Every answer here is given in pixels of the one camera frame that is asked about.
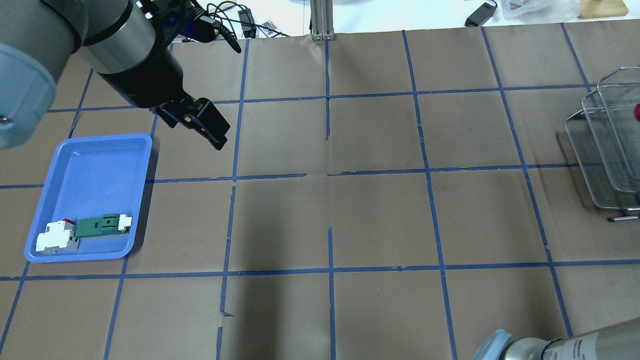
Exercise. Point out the silver wire mesh shelf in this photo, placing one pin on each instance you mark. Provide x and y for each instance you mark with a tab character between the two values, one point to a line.
604	136

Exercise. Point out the white circuit breaker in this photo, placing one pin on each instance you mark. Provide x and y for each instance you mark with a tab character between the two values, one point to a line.
57	236

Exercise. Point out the black power adapter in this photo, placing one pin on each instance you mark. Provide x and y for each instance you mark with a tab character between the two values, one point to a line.
482	14

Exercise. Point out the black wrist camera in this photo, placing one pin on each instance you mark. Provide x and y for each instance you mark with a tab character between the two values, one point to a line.
170	18

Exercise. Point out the wooden cutting board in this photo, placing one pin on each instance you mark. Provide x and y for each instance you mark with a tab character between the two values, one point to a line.
599	9

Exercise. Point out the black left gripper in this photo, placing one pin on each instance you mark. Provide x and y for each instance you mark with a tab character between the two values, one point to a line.
141	76

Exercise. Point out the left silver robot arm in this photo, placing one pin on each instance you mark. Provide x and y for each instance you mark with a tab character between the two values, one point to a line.
38	38

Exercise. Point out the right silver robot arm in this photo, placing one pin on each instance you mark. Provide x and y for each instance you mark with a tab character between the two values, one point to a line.
616	342

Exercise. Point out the clear plastic bag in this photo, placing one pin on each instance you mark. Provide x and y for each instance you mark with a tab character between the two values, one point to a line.
543	11

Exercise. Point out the aluminium frame post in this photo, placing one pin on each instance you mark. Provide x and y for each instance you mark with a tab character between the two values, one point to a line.
322	20

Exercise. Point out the green relay module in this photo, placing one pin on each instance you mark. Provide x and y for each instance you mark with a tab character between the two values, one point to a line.
111	224

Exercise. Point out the blue plastic tray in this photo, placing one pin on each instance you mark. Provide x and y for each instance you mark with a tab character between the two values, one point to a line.
89	177

